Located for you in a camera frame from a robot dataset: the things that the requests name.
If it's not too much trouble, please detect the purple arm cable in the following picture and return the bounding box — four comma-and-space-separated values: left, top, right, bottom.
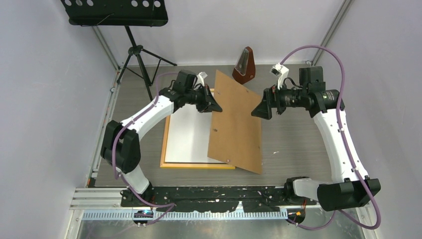
280, 45, 382, 231
111, 72, 180, 227

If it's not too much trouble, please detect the brown backing board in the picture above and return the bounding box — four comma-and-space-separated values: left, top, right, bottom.
208, 71, 263, 174

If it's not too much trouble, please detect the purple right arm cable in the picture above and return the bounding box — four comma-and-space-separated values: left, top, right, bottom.
280, 45, 382, 231

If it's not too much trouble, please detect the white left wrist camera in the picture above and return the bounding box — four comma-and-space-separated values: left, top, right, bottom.
197, 72, 208, 86

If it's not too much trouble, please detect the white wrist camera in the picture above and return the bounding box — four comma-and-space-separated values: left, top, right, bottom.
197, 72, 208, 86
270, 63, 289, 89

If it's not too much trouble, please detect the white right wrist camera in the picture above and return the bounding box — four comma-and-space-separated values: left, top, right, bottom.
270, 63, 289, 89

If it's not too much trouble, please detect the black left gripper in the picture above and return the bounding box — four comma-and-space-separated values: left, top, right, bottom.
185, 84, 222, 113

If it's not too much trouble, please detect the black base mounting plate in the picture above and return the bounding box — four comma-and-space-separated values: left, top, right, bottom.
141, 186, 316, 213

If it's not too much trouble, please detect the printed photo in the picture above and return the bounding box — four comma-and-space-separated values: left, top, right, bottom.
165, 105, 221, 164

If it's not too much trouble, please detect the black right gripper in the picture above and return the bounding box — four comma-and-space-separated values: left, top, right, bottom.
251, 79, 307, 120

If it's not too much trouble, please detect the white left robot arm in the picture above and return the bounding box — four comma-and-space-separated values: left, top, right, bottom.
100, 70, 222, 206

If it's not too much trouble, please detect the black music stand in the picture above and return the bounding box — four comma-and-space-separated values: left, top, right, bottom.
61, 0, 177, 99

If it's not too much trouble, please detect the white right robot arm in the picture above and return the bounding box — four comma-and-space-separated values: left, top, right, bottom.
251, 63, 381, 211

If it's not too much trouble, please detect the yellow wooden picture frame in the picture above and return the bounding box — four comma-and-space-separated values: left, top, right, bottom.
160, 88, 236, 170

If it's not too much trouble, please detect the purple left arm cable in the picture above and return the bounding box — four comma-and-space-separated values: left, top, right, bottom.
111, 72, 180, 227

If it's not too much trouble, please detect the brown metronome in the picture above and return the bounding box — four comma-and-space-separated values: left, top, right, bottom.
232, 46, 256, 85

